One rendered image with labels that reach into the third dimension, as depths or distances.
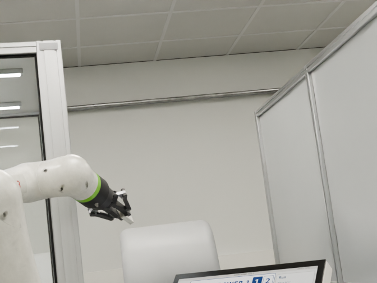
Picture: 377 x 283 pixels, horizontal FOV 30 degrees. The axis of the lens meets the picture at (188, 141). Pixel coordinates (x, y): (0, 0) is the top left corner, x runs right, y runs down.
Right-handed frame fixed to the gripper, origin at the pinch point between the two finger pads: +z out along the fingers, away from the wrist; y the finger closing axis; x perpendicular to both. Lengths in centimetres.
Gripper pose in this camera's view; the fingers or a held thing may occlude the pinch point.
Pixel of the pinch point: (125, 215)
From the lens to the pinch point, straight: 214.1
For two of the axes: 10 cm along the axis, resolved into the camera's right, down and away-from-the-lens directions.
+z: 3.4, 4.0, 8.5
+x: 3.8, 7.7, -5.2
